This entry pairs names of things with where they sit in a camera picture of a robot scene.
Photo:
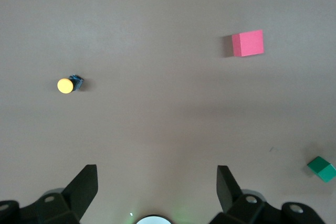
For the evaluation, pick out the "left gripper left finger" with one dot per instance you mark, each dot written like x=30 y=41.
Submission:
x=76 y=197

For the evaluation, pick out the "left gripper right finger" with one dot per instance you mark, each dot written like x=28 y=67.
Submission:
x=236 y=205

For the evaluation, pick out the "orange capped black push button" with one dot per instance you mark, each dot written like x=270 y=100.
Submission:
x=65 y=85

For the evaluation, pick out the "green cube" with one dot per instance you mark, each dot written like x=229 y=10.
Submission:
x=324 y=172

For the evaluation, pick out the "pink cube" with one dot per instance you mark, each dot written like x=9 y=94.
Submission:
x=248 y=43

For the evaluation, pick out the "brown table cover sheet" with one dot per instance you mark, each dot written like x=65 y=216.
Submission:
x=157 y=51

